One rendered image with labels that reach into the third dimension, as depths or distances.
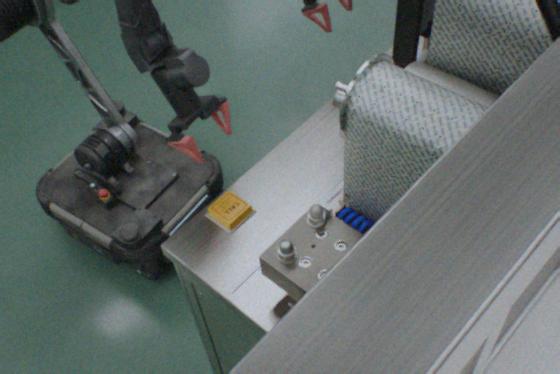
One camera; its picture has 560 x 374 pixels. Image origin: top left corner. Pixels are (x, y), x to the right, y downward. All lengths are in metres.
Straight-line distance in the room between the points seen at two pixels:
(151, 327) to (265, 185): 1.03
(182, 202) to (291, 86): 1.00
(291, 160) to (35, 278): 1.41
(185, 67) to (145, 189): 1.22
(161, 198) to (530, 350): 1.84
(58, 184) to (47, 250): 0.30
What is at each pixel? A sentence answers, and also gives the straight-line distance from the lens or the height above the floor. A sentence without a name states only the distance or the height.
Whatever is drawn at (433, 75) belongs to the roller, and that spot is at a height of 1.23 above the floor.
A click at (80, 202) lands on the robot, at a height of 0.24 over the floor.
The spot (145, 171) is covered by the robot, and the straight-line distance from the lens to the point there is 2.39.
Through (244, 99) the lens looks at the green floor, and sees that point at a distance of 2.98.
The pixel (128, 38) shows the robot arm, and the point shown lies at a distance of 1.21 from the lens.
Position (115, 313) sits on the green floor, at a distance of 2.36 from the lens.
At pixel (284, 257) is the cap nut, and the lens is 1.10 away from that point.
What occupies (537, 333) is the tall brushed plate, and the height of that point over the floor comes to 1.44.
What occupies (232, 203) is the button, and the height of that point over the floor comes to 0.92.
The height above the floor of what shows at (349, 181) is 1.10.
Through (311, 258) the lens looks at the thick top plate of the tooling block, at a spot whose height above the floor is 1.03.
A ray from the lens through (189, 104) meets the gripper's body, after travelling 1.24.
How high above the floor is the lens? 1.96
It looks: 51 degrees down
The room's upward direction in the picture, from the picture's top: 10 degrees counter-clockwise
